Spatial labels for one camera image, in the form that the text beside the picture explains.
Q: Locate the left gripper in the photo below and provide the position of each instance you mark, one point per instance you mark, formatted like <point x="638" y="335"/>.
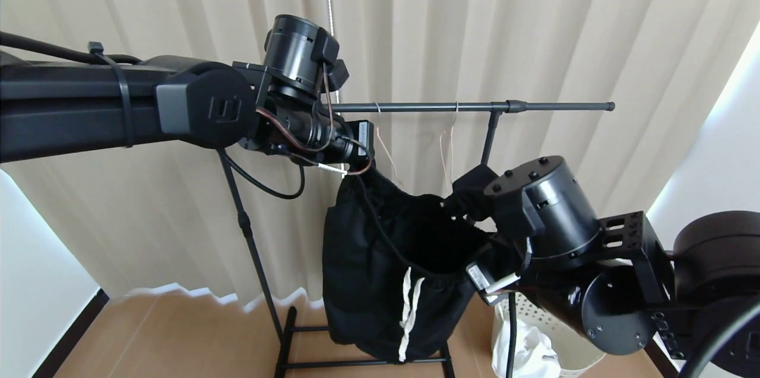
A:
<point x="332" y="140"/>

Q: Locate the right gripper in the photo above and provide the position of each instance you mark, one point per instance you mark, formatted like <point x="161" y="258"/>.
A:
<point x="502" y="274"/>

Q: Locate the black shorts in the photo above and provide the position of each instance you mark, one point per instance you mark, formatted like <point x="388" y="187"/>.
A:
<point x="368" y="271"/>

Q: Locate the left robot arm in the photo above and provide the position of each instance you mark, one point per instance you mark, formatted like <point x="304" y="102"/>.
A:
<point x="89" y="111"/>

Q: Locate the pink clothes hanger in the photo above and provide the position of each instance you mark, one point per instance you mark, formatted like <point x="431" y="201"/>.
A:
<point x="442" y="158"/>
<point x="386" y="149"/>

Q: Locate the black clothes rack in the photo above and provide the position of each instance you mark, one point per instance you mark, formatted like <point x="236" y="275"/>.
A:
<point x="415" y="107"/>

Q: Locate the white laundry basket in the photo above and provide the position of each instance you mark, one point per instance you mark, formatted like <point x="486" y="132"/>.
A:
<point x="570" y="342"/>

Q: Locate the white garment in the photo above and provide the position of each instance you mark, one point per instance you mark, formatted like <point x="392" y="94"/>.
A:
<point x="534" y="354"/>

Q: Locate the beige curtain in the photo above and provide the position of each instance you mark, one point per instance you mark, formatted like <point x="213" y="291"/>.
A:
<point x="534" y="40"/>

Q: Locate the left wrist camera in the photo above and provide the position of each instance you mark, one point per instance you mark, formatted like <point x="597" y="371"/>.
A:
<point x="332" y="60"/>

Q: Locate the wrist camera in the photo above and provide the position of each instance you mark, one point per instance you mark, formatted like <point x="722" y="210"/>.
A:
<point x="332" y="60"/>
<point x="472" y="188"/>

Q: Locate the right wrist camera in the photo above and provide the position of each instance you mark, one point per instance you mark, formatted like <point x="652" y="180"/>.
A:
<point x="472" y="188"/>

